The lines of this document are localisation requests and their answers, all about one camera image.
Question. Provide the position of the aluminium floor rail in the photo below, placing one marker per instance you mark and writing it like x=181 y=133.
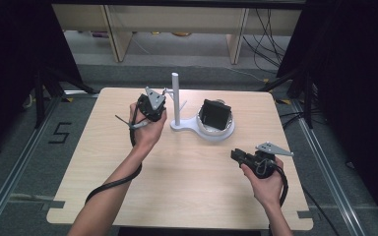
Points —
x=325 y=173
x=16 y=164

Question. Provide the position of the person's right hand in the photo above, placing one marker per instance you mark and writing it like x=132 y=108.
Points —
x=265 y=190

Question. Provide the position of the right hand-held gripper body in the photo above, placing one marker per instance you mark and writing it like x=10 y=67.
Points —
x=262 y=162

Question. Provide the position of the yellow floor tape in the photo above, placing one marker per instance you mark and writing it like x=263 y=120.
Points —
x=67 y=99
x=283 y=101

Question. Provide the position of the light wooden desk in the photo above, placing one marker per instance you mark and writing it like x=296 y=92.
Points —
x=177 y=19

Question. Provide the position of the black curtain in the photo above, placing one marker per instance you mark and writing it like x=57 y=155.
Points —
x=10 y=65
x=357 y=82

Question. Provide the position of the person's left hand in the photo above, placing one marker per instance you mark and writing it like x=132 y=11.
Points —
x=147 y=131

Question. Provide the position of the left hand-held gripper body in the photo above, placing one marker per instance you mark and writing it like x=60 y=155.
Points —
x=152 y=103

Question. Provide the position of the white stand with post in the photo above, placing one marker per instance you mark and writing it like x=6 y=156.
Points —
x=176 y=98

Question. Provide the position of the black metal stand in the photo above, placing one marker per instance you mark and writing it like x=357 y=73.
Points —
x=308 y=98
x=40 y=98

